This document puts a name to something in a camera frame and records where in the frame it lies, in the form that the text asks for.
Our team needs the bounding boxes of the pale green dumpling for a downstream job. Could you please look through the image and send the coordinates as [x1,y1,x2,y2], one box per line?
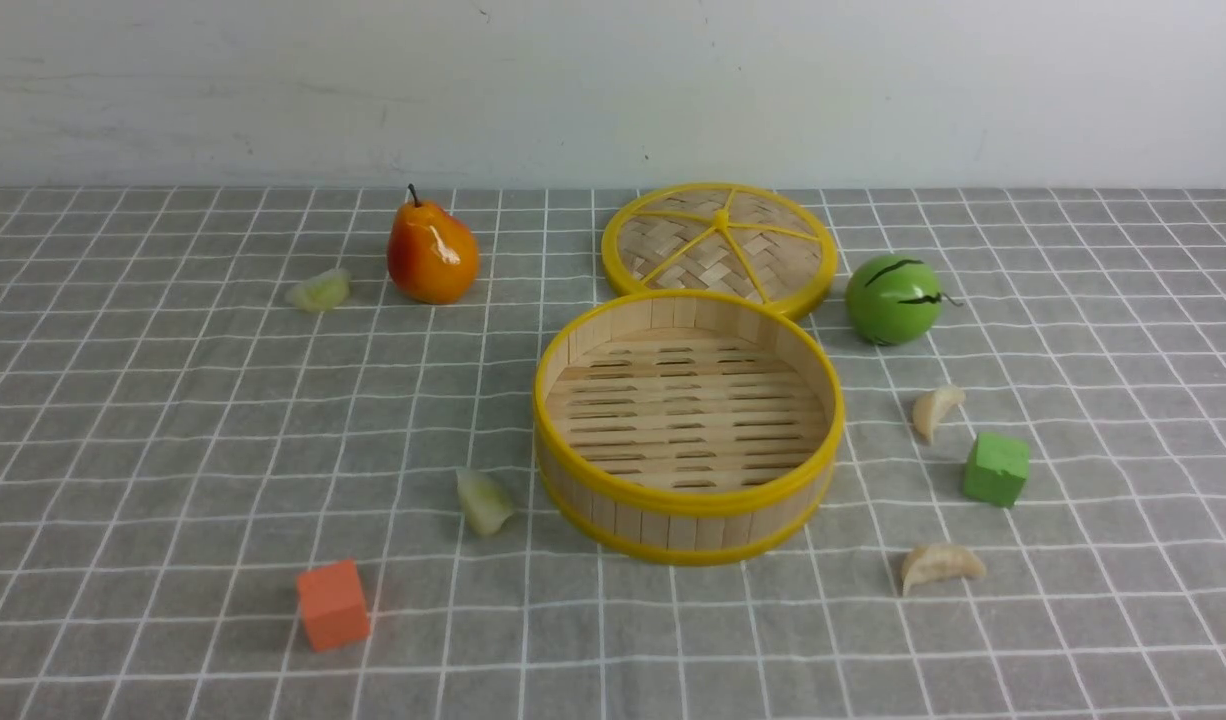
[284,267,351,314]
[456,469,517,537]

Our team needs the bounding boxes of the beige dumpling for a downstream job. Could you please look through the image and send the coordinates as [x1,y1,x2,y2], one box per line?
[900,543,987,596]
[910,384,966,445]

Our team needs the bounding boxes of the bamboo steamer tray yellow rim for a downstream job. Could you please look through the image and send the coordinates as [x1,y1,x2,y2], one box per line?
[532,289,846,565]

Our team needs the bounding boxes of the woven bamboo steamer lid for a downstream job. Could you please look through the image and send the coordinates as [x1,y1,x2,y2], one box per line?
[600,182,839,319]

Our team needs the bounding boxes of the orange toy pear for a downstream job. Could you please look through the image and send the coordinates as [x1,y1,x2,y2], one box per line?
[386,183,481,305]

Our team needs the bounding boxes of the green toy watermelon ball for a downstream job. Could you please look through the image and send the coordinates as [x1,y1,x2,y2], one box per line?
[845,251,964,346]

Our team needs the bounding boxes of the orange foam cube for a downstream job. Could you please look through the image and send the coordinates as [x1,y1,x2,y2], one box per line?
[295,559,371,653]

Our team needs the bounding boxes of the green foam cube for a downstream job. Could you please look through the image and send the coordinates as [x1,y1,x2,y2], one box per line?
[961,431,1032,509]

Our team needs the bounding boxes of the grey checked tablecloth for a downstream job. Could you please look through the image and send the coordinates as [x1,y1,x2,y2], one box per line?
[0,186,1226,719]

